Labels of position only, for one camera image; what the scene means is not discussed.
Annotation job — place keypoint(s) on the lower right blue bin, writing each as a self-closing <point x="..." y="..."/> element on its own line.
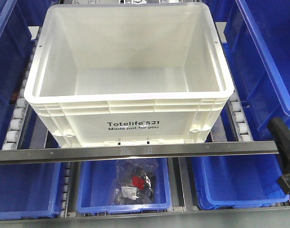
<point x="237" y="181"/>

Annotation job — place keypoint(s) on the plastic bag of parts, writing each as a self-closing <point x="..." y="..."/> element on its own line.
<point x="134" y="182"/>

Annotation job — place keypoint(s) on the upper left blue bin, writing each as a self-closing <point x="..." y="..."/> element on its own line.
<point x="15" y="48"/>

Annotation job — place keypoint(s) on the white roller track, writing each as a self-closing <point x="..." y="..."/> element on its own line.
<point x="21" y="112"/>
<point x="236" y="115"/>

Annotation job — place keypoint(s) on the lower left blue bin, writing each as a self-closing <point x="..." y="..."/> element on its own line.
<point x="31" y="190"/>

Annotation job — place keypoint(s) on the right white roller track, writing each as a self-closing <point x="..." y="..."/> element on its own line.
<point x="236" y="115"/>

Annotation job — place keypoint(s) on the blue plastic bin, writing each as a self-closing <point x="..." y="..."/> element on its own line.
<point x="258" y="37"/>

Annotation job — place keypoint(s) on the left white roller track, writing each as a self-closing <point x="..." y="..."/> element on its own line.
<point x="21" y="112"/>

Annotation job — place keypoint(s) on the steel shelf table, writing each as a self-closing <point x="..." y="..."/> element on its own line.
<point x="181" y="217"/>

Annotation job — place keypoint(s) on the white plastic Totelife crate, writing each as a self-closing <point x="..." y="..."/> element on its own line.
<point x="128" y="74"/>

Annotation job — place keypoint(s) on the lower roller track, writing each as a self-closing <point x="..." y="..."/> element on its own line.
<point x="66" y="189"/>

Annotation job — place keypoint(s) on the lower middle blue bin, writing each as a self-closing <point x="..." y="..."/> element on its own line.
<point x="95" y="185"/>

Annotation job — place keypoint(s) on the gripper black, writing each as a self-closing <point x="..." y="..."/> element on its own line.
<point x="281" y="134"/>

